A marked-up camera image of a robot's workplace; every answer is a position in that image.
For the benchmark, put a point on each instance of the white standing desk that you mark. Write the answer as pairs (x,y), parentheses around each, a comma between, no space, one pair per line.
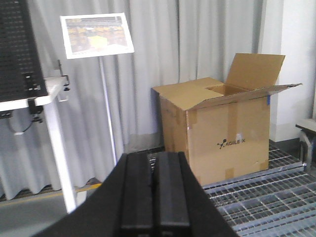
(54,86)

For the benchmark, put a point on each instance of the brown cardboard box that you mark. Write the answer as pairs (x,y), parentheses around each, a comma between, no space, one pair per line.
(223,127)

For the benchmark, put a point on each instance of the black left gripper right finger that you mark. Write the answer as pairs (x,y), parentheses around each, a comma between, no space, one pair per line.
(181,206)

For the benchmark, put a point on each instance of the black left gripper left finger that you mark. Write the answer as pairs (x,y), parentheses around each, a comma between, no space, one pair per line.
(121,207)

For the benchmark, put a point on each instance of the black pegboard panel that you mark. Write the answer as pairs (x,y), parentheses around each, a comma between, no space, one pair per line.
(20,71)

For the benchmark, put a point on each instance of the picture sign on stand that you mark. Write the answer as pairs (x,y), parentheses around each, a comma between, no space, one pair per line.
(97,35)

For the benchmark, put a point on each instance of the metal floor grate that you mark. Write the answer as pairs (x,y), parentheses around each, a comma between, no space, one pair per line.
(277,202)

